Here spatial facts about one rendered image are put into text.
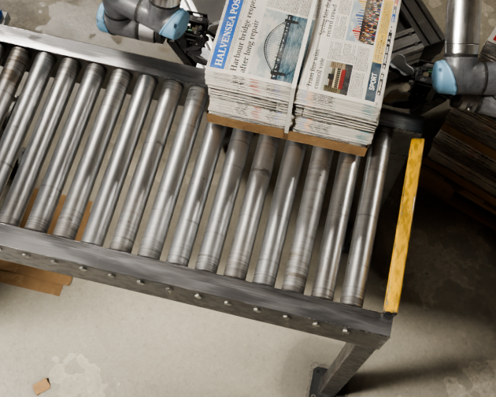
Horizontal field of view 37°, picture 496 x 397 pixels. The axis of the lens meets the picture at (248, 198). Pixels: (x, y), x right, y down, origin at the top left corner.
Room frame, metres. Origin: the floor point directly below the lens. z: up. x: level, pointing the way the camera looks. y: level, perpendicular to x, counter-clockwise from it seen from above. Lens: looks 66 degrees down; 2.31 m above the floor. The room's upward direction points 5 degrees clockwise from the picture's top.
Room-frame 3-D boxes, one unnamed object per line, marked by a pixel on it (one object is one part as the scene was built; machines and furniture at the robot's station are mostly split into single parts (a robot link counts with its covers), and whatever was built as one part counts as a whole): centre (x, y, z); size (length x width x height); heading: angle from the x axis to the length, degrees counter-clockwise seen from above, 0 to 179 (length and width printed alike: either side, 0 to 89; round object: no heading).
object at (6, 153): (0.80, 0.56, 0.77); 0.47 x 0.05 x 0.05; 171
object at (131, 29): (1.12, 0.35, 0.82); 0.11 x 0.08 x 0.09; 81
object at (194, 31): (1.09, 0.19, 0.82); 0.12 x 0.08 x 0.09; 81
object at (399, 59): (1.06, -0.34, 0.82); 0.09 x 0.03 x 0.06; 54
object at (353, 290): (0.66, -0.27, 0.77); 0.47 x 0.05 x 0.05; 171
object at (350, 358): (0.41, -0.29, 0.34); 0.06 x 0.06 x 0.68; 81
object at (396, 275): (0.64, -0.35, 0.81); 0.43 x 0.03 x 0.02; 171
